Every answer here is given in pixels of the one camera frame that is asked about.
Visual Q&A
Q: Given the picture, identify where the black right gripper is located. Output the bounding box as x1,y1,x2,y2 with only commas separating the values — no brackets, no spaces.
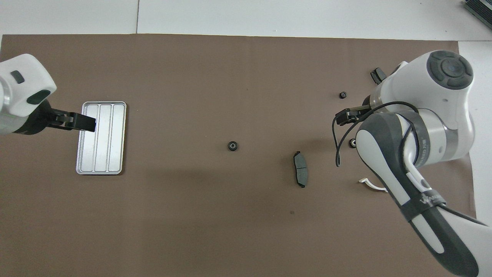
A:
336,103,375,127

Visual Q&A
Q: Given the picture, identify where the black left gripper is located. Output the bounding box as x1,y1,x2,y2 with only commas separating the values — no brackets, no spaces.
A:
15,100,96,135

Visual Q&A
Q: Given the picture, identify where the silver ribbed metal tray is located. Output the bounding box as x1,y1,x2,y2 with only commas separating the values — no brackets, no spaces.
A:
76,101,127,175

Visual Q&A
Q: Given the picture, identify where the dark grey brake pad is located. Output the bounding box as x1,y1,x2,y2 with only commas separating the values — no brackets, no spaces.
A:
370,67,387,85
293,151,309,189

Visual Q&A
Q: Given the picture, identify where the brown paper table mat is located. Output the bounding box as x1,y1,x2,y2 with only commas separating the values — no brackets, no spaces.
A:
0,34,484,277

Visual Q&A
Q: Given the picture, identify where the dark ribbed metal device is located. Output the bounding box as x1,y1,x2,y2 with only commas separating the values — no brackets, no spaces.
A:
462,0,492,24

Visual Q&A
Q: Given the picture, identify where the white curved plastic bracket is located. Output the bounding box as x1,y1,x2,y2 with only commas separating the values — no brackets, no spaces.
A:
358,177,389,193

